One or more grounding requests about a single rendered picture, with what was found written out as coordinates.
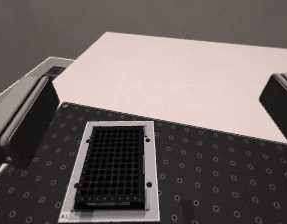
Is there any black well plate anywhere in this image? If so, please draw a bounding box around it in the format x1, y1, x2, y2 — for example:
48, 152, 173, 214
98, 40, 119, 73
73, 126, 145, 210

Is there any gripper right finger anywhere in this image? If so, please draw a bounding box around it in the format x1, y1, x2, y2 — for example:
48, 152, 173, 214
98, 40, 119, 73
259, 73, 287, 140

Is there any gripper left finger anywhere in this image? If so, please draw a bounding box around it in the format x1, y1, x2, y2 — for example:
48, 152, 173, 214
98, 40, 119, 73
0, 76, 60, 169

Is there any black perforated breadboard plate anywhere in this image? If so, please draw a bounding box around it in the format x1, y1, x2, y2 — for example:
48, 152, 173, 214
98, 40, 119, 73
0, 102, 287, 224

